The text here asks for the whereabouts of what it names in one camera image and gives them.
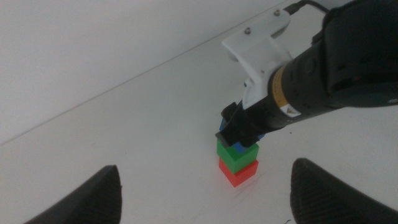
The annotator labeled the black right camera cable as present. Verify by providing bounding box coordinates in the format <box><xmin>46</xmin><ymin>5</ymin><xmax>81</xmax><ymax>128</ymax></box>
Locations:
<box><xmin>284</xmin><ymin>0</ymin><xmax>330</xmax><ymax>16</ymax></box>

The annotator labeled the green cube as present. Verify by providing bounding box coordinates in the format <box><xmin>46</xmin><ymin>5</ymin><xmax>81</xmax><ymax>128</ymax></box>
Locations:
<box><xmin>216</xmin><ymin>138</ymin><xmax>260</xmax><ymax>174</ymax></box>

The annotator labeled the red cube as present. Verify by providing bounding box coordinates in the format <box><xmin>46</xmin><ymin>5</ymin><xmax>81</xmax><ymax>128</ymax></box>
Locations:
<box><xmin>218</xmin><ymin>157</ymin><xmax>260</xmax><ymax>189</ymax></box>

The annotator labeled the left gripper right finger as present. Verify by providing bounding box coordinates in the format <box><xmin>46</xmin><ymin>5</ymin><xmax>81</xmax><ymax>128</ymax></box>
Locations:
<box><xmin>290</xmin><ymin>157</ymin><xmax>398</xmax><ymax>224</ymax></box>

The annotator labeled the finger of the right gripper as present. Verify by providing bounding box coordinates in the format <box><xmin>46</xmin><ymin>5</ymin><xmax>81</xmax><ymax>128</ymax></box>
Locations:
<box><xmin>239</xmin><ymin>136</ymin><xmax>259</xmax><ymax>149</ymax></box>
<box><xmin>215</xmin><ymin>132</ymin><xmax>233</xmax><ymax>149</ymax></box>

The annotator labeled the blue cube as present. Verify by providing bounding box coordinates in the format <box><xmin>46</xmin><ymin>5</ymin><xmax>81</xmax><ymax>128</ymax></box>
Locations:
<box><xmin>219</xmin><ymin>117</ymin><xmax>266</xmax><ymax>154</ymax></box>

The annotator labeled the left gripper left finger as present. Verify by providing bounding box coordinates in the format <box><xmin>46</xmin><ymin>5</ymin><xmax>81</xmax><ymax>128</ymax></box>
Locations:
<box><xmin>23</xmin><ymin>164</ymin><xmax>123</xmax><ymax>224</ymax></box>

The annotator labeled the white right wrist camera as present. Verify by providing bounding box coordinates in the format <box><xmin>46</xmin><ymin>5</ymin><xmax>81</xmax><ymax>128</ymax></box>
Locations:
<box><xmin>221</xmin><ymin>9</ymin><xmax>294</xmax><ymax>110</ymax></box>

